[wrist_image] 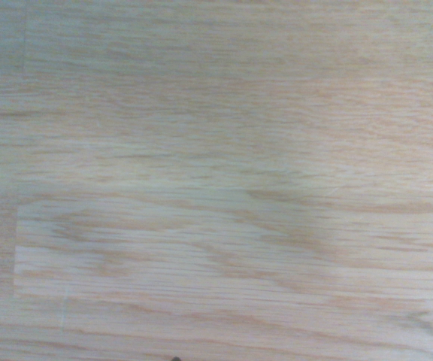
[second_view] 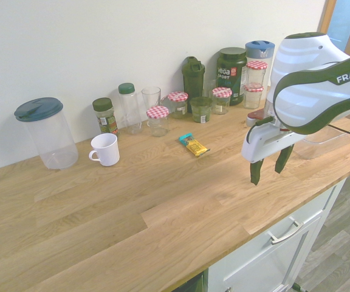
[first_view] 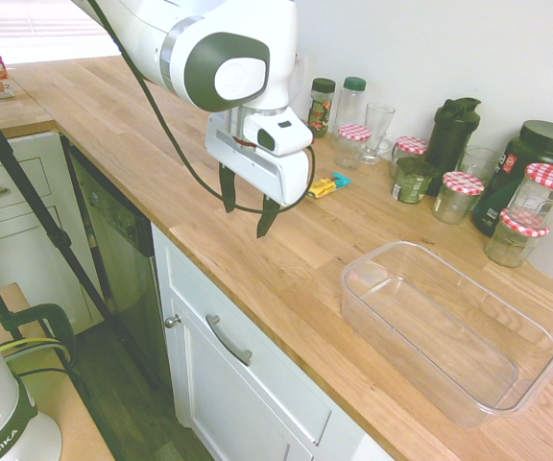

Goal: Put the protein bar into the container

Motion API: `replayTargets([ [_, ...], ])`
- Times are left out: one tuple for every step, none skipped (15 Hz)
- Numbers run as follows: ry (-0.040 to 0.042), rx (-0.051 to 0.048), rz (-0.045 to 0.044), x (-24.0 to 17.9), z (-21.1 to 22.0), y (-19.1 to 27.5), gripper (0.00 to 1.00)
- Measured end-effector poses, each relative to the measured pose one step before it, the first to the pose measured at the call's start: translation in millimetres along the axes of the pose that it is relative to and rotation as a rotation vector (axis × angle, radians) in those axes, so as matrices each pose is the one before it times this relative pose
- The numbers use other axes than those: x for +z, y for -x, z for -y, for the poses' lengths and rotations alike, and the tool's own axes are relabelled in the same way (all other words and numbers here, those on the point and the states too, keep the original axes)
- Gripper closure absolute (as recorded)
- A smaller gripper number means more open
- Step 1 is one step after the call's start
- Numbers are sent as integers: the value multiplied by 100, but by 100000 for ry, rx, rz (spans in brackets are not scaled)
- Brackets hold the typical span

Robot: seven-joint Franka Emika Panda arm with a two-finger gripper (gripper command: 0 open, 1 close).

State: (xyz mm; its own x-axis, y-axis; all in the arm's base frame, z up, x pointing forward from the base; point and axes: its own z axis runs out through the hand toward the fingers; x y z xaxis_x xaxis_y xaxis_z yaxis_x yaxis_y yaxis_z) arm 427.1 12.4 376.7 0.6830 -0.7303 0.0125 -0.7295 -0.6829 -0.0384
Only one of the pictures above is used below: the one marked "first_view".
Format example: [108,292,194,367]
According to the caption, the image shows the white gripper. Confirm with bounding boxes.
[204,111,313,240]

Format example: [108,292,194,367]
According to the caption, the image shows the yellow teal protein bar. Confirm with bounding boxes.
[306,172,352,200]

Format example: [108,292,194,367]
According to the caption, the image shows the clear plastic rectangular container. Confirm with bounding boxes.
[340,240,553,430]

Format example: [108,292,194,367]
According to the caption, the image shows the large black protein tub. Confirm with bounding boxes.
[469,119,553,239]

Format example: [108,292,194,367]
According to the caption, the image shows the glass jar red gingham lid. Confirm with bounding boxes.
[337,123,372,171]
[391,135,429,179]
[484,207,552,269]
[431,170,486,226]

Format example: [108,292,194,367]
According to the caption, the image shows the spice jar dark lid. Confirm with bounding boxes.
[306,77,337,140]

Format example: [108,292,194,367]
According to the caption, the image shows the stainless steel dishwasher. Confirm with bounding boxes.
[61,136,175,388]

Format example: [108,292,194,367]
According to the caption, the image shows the clear bottle green lid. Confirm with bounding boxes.
[335,76,368,145]

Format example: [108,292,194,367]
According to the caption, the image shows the clear glass mug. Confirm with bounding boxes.
[359,102,397,166]

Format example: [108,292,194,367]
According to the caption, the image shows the green pesto jar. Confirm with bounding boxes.
[391,157,441,206]

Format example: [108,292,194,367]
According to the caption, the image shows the white kitchen cabinet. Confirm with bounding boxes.
[150,221,396,461]

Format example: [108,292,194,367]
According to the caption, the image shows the black shaker bottle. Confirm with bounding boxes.
[423,96,483,198]

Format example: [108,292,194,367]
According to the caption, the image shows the black tripod stand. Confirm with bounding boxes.
[0,80,172,393]

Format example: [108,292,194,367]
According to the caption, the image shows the white drawer cabinet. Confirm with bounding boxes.
[0,130,106,335]

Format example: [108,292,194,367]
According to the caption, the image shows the dark green table clamp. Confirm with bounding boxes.
[0,302,79,374]

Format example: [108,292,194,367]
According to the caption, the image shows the clear glass tumbler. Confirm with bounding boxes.
[458,144,504,213]

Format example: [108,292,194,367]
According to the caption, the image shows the white window blinds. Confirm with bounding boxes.
[0,0,110,40]

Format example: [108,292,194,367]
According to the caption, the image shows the tall jar red gingham lid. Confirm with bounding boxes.
[503,162,553,228]

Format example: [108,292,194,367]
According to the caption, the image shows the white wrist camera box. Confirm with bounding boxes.
[242,108,316,158]

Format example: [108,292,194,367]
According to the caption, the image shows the silver drawer bar handle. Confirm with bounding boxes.
[204,313,254,368]

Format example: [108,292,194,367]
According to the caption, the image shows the yellow green cable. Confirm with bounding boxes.
[0,336,74,367]

